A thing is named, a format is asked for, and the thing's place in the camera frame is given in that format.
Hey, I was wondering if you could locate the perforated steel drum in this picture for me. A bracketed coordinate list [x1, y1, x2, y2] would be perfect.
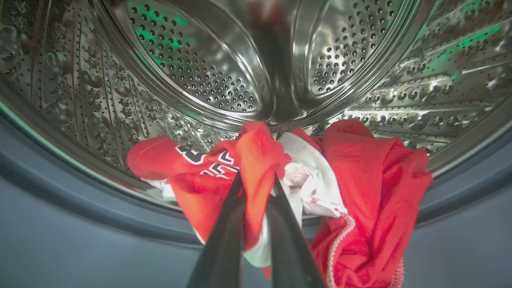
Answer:
[0, 0, 512, 208]

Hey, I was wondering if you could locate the red sports garment white trim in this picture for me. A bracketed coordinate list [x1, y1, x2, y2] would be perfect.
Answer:
[127, 119, 433, 288]

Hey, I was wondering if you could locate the grey rubber door gasket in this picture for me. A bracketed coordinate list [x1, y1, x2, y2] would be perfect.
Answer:
[0, 108, 512, 288]

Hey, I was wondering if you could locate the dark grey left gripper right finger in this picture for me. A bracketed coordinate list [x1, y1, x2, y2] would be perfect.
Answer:
[266, 174, 325, 288]

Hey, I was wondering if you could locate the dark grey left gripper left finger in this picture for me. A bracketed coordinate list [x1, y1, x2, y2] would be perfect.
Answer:
[186, 172, 247, 288]

